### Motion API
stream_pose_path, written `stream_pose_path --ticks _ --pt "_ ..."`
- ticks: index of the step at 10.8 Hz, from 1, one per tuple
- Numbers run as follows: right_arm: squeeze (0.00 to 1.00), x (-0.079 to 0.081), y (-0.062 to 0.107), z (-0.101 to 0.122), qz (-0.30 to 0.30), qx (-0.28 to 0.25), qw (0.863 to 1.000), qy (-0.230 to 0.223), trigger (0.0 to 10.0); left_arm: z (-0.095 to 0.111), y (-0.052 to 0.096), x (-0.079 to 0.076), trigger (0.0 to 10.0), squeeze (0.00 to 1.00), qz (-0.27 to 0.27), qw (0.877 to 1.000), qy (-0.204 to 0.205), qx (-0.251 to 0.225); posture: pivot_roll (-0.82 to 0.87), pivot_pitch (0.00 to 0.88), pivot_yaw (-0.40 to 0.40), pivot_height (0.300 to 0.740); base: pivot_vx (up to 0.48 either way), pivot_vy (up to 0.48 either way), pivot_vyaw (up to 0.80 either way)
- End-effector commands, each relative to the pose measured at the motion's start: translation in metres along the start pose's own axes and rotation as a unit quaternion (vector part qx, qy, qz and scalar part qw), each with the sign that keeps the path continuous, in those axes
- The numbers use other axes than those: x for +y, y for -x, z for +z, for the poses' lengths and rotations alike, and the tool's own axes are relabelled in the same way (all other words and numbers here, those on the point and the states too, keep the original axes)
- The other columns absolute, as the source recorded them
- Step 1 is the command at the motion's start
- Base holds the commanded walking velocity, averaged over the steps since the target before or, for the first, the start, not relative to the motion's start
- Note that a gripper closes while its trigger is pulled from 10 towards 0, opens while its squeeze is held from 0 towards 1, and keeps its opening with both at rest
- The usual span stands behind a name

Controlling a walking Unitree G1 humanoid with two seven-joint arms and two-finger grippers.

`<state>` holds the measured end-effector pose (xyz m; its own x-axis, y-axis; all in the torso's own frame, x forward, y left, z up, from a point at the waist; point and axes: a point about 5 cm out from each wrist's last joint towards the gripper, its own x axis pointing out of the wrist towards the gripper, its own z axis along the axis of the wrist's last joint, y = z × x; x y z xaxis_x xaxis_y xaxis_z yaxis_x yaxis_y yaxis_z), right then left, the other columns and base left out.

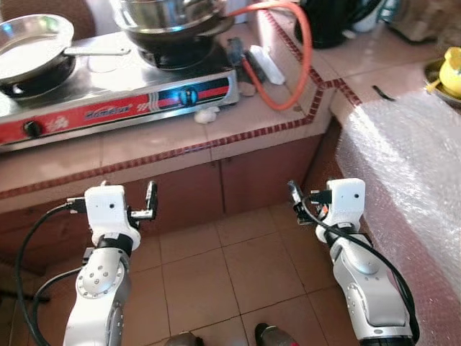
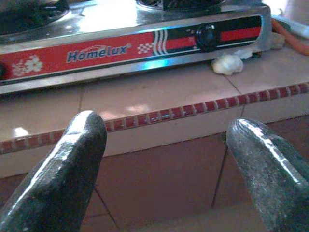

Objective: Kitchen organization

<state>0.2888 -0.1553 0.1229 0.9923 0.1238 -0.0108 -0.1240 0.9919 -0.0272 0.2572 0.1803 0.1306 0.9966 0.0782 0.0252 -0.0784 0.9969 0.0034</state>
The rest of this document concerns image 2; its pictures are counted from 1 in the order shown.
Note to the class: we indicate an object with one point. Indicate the white garlic skin scrap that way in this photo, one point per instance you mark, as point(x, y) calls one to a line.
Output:
point(245, 53)

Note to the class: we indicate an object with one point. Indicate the white plastic strip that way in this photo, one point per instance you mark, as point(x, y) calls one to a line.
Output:
point(297, 29)

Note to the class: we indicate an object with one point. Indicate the black stove knob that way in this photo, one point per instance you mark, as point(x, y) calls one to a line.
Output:
point(205, 36)

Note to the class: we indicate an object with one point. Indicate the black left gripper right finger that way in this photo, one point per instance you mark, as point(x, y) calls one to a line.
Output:
point(272, 174)

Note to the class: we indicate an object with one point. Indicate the white garlic bulb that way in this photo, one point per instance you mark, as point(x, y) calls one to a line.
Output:
point(227, 64)

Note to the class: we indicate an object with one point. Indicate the black stove burner grate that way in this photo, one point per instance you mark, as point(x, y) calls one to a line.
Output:
point(26, 17)

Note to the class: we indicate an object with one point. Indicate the red steel Homelux gas stove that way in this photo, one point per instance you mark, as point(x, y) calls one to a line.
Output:
point(108, 44)

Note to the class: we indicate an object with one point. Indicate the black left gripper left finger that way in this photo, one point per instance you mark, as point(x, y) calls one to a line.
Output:
point(60, 174)

